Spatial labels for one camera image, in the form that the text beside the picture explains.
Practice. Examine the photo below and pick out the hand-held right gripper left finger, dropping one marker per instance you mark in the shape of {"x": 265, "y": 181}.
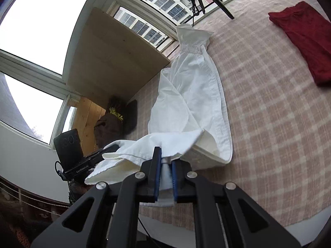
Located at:
{"x": 156, "y": 186}

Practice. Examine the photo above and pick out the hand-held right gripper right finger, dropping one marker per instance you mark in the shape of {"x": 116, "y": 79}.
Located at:
{"x": 174, "y": 183}

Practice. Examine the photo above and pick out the white pants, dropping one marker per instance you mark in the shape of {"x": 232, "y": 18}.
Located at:
{"x": 191, "y": 95}

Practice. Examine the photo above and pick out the knotty pine board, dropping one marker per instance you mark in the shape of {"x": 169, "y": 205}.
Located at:
{"x": 88, "y": 118}

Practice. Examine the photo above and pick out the black cloth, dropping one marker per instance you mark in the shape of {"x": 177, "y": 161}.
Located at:
{"x": 130, "y": 118}

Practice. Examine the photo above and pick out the light plywood board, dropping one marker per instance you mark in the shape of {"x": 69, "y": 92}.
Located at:
{"x": 108, "y": 62}

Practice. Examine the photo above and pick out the red garment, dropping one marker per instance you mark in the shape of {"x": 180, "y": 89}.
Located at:
{"x": 305, "y": 36}

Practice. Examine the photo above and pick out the white window frame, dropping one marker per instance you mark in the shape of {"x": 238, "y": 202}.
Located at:
{"x": 31, "y": 64}

